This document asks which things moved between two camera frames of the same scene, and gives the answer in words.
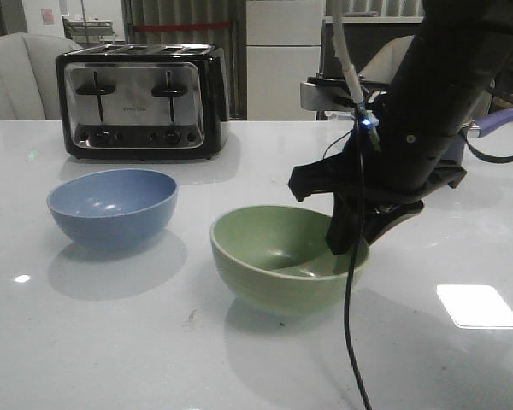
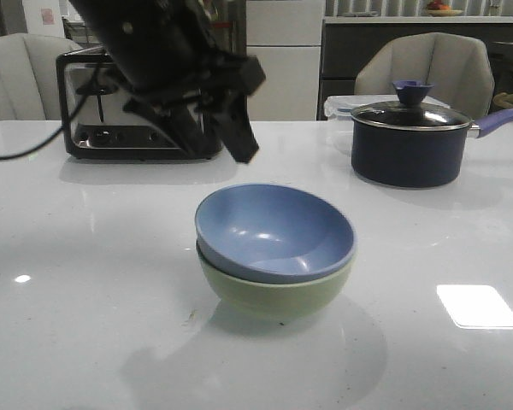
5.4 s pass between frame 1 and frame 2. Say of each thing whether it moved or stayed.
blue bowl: moved
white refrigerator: stayed
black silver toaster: stayed
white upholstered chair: stayed
